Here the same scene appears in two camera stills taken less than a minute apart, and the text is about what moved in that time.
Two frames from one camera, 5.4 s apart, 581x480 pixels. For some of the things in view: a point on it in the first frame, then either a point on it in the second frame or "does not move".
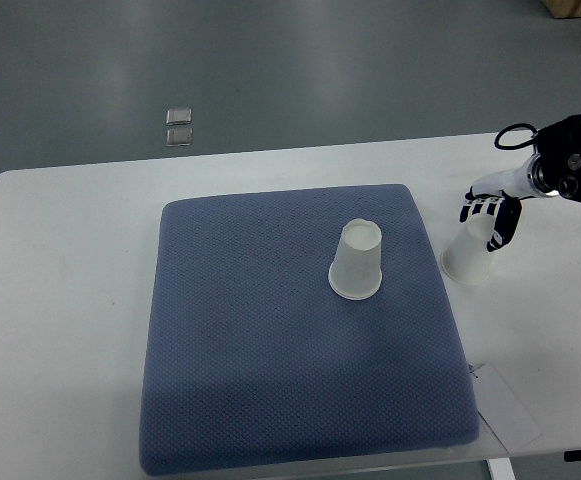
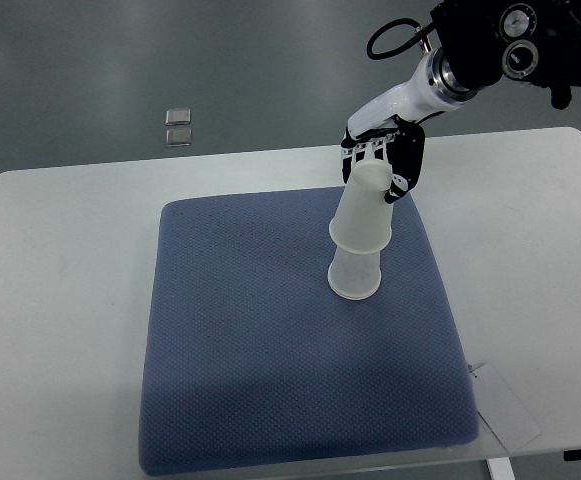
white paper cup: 466,257 to 362,222
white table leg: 501,469 does not move
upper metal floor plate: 178,116 does not move
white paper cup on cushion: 356,272 does not move
